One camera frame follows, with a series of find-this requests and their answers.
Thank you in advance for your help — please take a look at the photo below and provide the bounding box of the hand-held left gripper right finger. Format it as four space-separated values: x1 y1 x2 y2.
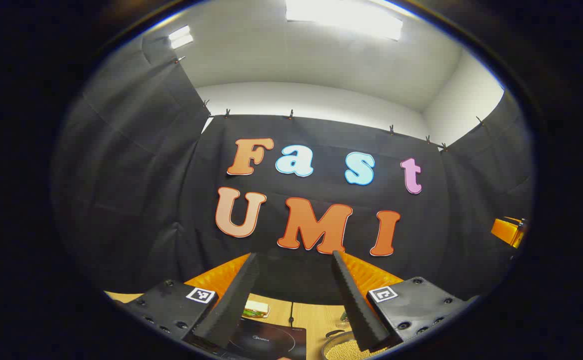
331 250 480 353

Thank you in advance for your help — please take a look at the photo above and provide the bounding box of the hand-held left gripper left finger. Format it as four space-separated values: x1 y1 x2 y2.
116 252 261 351

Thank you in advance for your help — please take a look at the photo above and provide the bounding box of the steel pot with black handle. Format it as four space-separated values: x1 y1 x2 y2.
320 329 390 360

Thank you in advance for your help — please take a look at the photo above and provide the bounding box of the black induction cooktop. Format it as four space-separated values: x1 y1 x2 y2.
185 316 308 360

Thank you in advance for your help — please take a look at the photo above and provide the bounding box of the sandwich with lettuce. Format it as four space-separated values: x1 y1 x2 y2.
242 299 271 320

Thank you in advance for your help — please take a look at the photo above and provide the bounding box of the pile of yellow soybeans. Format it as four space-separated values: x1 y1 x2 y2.
324 340 388 360

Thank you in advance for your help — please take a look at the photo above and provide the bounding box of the black backdrop cloth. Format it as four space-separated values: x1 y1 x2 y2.
51 35 536 307

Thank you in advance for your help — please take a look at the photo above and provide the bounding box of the row of cloth clips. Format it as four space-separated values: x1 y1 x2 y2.
173 55 486 152

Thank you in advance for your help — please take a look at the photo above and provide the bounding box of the large ceiling light panel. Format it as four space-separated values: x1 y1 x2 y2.
285 0 404 42

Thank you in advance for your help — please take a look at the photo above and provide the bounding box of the small ceiling light panel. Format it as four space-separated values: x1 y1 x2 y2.
168 25 195 50

